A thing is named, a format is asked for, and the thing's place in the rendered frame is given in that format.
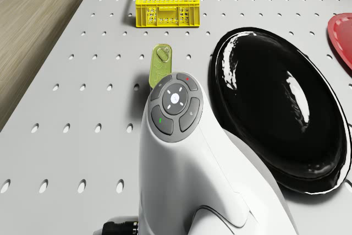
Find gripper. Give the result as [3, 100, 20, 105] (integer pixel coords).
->
[92, 216, 140, 235]

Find flat-sided can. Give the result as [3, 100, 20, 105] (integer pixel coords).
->
[148, 43, 173, 90]

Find black plate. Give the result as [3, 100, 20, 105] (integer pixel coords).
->
[207, 26, 352, 195]

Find red plate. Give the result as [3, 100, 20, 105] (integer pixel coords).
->
[327, 13, 352, 72]

